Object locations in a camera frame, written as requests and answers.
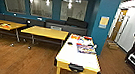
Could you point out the small black bowl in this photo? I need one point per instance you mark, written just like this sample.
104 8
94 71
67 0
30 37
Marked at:
70 43

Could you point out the dark grey sofa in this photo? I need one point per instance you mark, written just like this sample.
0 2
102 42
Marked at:
70 27

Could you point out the white rectangular panel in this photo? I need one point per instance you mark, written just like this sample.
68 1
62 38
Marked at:
56 27

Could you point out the colourful board game box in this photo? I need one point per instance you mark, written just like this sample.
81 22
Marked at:
86 49

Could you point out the white table with items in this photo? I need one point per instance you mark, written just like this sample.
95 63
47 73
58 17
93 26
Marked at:
77 58

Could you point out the brown cardboard box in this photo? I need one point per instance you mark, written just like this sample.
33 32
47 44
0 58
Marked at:
112 45

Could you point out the wooden door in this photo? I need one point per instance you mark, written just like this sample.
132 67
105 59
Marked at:
116 28

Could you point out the small colourful item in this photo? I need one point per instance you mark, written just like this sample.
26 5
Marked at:
5 24

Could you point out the interior wall window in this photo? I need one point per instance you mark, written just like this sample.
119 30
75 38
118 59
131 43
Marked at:
40 5
73 9
14 1

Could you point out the yellow wall notice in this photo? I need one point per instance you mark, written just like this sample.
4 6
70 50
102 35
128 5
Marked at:
103 22

